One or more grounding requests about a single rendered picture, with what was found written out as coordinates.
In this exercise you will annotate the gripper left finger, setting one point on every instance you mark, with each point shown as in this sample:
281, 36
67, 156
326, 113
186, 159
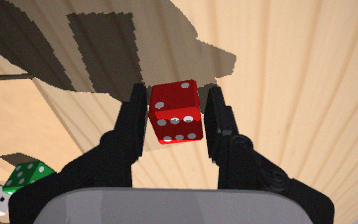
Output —
110, 162

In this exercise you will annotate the peach flat mat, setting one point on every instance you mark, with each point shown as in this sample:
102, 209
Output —
31, 129

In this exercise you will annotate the red die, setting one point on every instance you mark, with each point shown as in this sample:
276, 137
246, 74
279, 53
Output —
174, 112

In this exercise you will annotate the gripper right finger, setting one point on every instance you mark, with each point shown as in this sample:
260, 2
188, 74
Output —
241, 167

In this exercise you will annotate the green die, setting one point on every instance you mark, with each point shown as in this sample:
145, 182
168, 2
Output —
25, 173

